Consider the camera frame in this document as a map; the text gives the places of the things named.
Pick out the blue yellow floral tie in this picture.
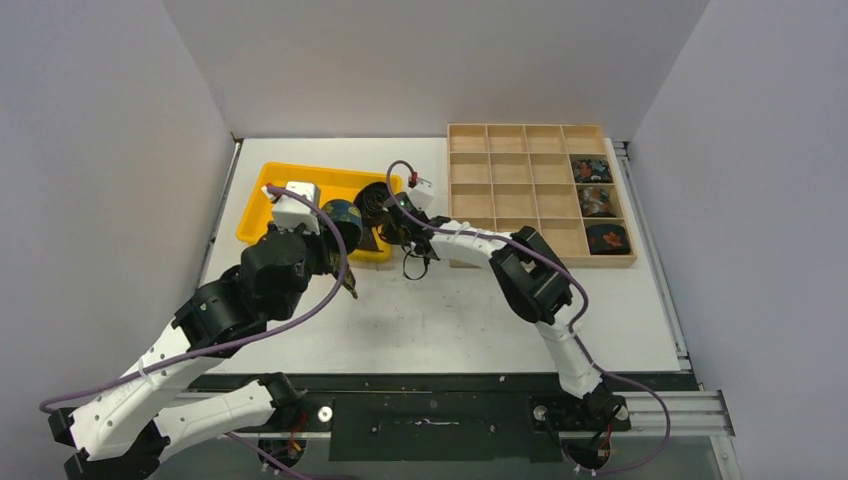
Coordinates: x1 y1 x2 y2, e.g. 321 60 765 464
322 199 364 278

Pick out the yellow plastic tray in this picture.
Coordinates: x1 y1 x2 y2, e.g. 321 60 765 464
236 163 402 264

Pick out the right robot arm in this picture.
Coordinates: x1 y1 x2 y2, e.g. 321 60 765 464
380 197 630 432

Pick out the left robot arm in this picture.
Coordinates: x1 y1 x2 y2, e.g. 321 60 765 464
49 225 339 479

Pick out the black patterned tie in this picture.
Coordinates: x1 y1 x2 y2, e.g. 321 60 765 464
353 182 389 252

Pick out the wooden compartment box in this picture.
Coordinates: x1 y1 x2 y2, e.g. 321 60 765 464
447 123 637 268

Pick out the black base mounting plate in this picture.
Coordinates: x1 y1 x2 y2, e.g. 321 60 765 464
252 373 631 462

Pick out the rolled tie top slot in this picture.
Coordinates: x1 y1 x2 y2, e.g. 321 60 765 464
571 157 613 184

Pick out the rolled tie slot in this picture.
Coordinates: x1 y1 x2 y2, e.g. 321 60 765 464
585 223 632 255
571 157 613 184
577 187 616 218

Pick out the rolled tie middle slot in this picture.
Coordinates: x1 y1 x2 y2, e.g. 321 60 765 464
577 187 616 218

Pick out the rolled tie bottom slot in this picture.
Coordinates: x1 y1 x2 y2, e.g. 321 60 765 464
585 223 632 255

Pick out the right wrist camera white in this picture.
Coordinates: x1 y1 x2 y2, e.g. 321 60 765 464
407 173 436 211

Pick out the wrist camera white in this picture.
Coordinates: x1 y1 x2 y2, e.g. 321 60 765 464
407 173 436 211
262 181 321 234

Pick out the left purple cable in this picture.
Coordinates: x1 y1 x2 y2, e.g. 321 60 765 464
39 185 350 415

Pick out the purple cable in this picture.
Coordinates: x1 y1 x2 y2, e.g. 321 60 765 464
386 159 672 476
39 185 350 415

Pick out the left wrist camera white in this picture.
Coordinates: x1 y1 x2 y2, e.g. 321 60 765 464
262 181 321 234

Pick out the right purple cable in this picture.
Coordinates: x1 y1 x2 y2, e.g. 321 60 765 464
386 159 672 476

